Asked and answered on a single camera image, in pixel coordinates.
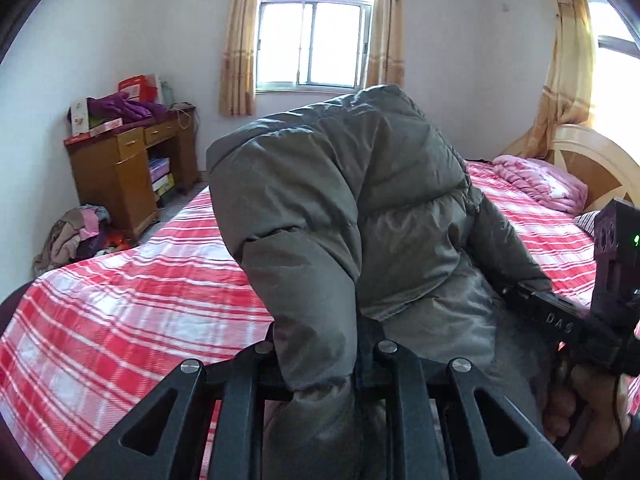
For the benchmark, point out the window with metal frame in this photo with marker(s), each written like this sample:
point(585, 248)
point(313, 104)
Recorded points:
point(312, 45)

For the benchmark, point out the flat red pink box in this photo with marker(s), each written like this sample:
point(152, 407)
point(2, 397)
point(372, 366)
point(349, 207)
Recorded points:
point(105, 127)

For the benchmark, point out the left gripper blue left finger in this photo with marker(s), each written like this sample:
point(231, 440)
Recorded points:
point(237, 447)

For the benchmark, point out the red white plaid bed cover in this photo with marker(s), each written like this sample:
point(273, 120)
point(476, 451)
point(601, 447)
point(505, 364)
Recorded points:
point(89, 341)

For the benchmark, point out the pile of clothes on floor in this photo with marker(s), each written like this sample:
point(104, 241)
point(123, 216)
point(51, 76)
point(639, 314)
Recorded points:
point(80, 234)

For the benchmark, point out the right beige curtain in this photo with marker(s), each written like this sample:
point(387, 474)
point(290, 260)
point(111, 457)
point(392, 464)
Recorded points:
point(386, 59)

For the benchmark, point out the white fruit print box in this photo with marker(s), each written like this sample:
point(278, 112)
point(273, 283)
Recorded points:
point(79, 117)

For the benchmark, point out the purple clothes on desk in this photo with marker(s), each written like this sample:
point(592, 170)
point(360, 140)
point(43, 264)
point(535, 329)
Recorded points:
point(119, 106)

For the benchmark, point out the pink folded blanket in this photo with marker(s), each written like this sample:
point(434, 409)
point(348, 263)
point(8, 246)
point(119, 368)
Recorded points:
point(544, 183)

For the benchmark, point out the purple box under desk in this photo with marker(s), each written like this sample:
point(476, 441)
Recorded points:
point(159, 167)

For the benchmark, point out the yellow box under desk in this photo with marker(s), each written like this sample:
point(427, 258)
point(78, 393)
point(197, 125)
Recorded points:
point(163, 184)

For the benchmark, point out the beige side window curtain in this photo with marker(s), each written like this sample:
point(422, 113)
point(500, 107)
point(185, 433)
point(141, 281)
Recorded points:
point(566, 94)

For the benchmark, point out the red box on desk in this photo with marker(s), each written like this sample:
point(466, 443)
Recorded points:
point(142, 88)

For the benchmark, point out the brown wooden desk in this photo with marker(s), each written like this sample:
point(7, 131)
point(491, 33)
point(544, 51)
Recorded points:
point(113, 169)

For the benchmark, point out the left beige curtain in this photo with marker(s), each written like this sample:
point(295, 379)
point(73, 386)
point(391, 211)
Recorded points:
point(238, 68)

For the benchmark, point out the wooden bed headboard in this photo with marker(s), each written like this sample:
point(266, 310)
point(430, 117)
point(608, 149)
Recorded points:
point(607, 170)

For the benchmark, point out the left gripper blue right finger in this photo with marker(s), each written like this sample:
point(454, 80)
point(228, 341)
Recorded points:
point(387, 371)

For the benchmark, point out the person's right hand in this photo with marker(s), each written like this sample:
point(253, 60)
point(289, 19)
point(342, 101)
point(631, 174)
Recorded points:
point(592, 405)

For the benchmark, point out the grey puffer down jacket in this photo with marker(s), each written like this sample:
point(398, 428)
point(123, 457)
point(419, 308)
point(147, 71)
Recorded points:
point(358, 206)

